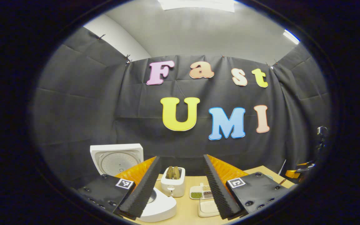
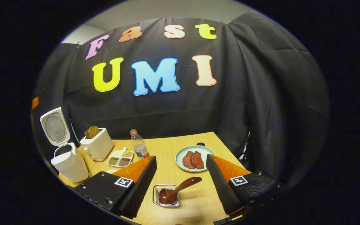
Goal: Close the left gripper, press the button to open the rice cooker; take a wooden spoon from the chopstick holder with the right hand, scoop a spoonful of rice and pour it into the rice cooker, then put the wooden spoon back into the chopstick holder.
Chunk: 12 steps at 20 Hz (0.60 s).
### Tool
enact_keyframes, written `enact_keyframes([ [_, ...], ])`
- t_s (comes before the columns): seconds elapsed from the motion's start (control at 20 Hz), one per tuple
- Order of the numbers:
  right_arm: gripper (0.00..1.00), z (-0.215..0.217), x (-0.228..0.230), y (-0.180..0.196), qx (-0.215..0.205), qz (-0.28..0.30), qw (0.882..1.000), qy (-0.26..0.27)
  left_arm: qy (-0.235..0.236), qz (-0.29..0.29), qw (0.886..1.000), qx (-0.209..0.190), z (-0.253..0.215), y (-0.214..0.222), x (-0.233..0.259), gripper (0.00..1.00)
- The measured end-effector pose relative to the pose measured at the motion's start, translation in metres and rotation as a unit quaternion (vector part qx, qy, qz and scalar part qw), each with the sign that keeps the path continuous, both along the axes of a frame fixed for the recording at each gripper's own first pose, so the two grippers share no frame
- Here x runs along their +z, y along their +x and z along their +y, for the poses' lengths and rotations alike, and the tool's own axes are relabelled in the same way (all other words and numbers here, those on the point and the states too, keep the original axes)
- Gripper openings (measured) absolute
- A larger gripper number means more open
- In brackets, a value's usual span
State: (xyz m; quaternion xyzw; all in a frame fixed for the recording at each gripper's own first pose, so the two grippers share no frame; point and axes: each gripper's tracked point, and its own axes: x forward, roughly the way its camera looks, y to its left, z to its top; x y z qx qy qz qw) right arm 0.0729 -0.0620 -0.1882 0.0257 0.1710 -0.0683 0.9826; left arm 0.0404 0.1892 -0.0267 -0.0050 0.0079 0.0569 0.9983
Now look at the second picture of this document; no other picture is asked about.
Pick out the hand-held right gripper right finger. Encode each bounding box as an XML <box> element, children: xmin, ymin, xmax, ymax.
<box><xmin>206</xmin><ymin>154</ymin><xmax>288</xmax><ymax>216</ymax></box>

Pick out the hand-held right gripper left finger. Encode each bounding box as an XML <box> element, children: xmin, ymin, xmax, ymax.
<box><xmin>73</xmin><ymin>156</ymin><xmax>157</xmax><ymax>220</ymax></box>

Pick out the brown wooden spoon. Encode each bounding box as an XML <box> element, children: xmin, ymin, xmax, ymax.
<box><xmin>159</xmin><ymin>177</ymin><xmax>203</xmax><ymax>205</ymax></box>

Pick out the white rice cooker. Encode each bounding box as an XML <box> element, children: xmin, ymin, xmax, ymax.
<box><xmin>40</xmin><ymin>107</ymin><xmax>89</xmax><ymax>183</ymax></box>

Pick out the red meat slice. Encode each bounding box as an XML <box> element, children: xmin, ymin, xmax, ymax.
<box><xmin>182</xmin><ymin>151</ymin><xmax>196</xmax><ymax>169</ymax></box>
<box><xmin>191</xmin><ymin>151</ymin><xmax>205</xmax><ymax>169</ymax></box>

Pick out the white divided bean dish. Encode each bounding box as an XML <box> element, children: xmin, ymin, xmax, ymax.
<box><xmin>107</xmin><ymin>147</ymin><xmax>134</xmax><ymax>168</ymax></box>

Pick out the clear plastic water bottle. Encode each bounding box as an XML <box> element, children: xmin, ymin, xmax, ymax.
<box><xmin>130</xmin><ymin>129</ymin><xmax>150</xmax><ymax>160</ymax></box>

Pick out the pale green plate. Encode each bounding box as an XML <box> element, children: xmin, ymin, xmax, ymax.
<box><xmin>175</xmin><ymin>145</ymin><xmax>215</xmax><ymax>173</ymax></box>

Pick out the white toaster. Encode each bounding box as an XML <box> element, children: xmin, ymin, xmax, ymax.
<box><xmin>80</xmin><ymin>127</ymin><xmax>114</xmax><ymax>161</ymax></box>

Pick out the brown bread slice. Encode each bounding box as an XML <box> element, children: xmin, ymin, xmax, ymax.
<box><xmin>84</xmin><ymin>126</ymin><xmax>101</xmax><ymax>139</ymax></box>

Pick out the black backdrop cloth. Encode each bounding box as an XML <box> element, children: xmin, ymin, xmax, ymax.
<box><xmin>32</xmin><ymin>12</ymin><xmax>330</xmax><ymax>188</ymax></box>

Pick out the white power cable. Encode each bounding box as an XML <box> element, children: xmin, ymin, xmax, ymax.
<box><xmin>70</xmin><ymin>121</ymin><xmax>78</xmax><ymax>148</ymax></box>

